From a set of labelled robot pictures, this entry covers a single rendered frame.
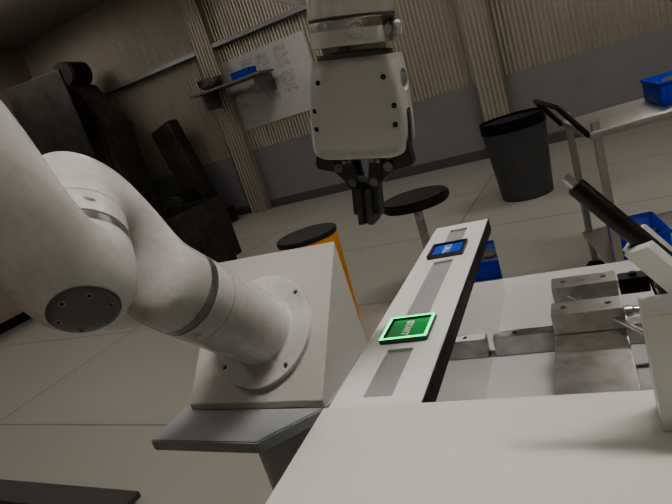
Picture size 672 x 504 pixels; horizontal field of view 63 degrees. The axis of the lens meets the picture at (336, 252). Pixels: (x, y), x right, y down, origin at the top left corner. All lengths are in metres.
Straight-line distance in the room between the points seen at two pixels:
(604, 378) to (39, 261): 0.57
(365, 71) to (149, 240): 0.35
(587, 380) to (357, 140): 0.35
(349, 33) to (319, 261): 0.47
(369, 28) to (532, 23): 6.46
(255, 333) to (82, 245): 0.33
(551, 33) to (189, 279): 6.44
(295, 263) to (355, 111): 0.43
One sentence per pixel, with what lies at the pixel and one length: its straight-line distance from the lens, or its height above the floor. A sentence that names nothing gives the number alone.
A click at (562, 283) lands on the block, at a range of 0.81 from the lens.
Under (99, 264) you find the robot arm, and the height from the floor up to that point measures 1.15.
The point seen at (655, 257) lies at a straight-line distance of 0.37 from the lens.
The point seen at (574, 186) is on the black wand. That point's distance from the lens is 0.37.
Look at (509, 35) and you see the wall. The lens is 7.00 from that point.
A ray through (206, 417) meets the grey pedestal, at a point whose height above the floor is 0.82.
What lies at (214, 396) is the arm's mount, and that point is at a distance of 0.96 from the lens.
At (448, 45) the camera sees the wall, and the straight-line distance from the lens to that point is 7.13.
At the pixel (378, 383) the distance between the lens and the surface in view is 0.57.
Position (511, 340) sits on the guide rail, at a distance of 0.82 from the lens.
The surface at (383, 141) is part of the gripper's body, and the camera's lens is 0.55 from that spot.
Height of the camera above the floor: 1.23
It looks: 15 degrees down
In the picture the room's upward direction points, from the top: 18 degrees counter-clockwise
